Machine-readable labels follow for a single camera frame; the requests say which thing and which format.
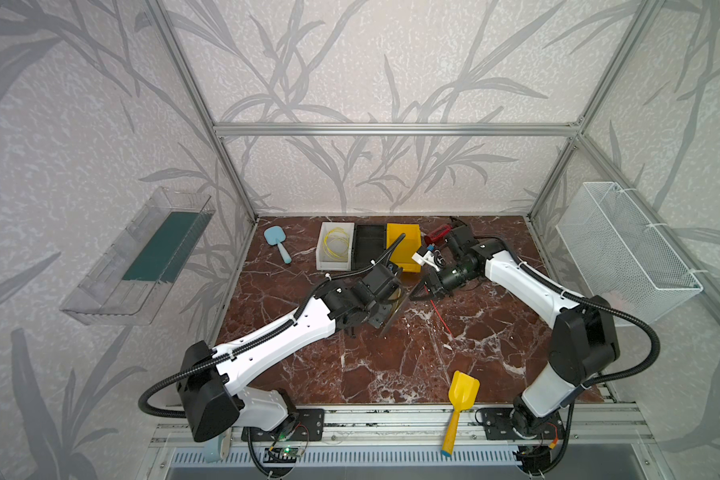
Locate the pink object in basket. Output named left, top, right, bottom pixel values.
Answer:
left=602, top=291, right=627, bottom=305

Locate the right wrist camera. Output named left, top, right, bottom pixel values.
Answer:
left=412, top=245, right=446, bottom=271

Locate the clear plastic wall tray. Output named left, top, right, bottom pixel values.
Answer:
left=60, top=187, right=216, bottom=326

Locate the red black spray bottle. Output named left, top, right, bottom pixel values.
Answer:
left=423, top=216, right=466, bottom=246

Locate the black plastic bin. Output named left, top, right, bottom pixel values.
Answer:
left=351, top=223, right=386, bottom=270

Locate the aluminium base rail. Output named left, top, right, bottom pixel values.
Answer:
left=139, top=403, right=655, bottom=479

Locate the teal toy shovel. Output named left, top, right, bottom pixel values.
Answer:
left=264, top=226, right=292, bottom=265

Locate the white wire basket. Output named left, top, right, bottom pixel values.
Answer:
left=556, top=182, right=703, bottom=323

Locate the grey cable spool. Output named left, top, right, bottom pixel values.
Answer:
left=379, top=289, right=410, bottom=337

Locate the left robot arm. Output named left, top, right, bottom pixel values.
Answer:
left=137, top=241, right=402, bottom=443

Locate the red cable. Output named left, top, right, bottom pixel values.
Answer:
left=422, top=281, right=456, bottom=337

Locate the yellow cable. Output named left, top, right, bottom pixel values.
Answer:
left=325, top=227, right=350, bottom=263

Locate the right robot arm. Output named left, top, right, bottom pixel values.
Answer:
left=411, top=222, right=661, bottom=438

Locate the yellow plastic bin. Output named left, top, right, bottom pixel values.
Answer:
left=386, top=223, right=422, bottom=273

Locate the white plastic bin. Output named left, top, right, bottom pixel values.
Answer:
left=316, top=222, right=355, bottom=271

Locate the yellow toy shovel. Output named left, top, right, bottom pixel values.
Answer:
left=441, top=371, right=480, bottom=457

